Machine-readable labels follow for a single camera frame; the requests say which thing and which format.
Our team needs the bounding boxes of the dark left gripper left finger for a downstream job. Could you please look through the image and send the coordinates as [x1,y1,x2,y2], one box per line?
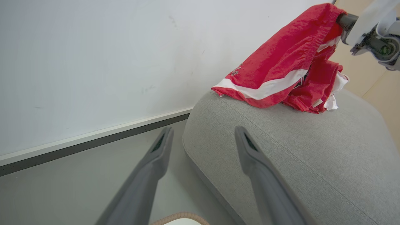
[95,126,174,225]

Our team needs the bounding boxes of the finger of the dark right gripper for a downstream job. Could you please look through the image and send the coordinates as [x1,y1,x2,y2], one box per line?
[336,13,359,32]

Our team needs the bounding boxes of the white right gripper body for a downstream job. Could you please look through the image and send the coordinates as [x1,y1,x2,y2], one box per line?
[342,0,400,71]

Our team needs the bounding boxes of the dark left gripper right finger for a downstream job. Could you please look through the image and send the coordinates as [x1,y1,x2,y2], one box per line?
[234,126,308,225]

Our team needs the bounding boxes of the red shorts with white stripe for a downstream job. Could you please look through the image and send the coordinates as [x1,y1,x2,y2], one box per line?
[211,3,350,114]

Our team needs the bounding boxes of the cream plastic laundry basket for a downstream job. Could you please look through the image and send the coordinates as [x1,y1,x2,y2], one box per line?
[150,212,210,225]

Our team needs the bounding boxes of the grey fabric sofa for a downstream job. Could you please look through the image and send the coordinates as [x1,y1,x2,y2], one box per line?
[182,88,400,225]

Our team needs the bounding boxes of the white and black baseboard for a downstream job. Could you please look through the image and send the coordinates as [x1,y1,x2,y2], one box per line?
[0,107,194,177]

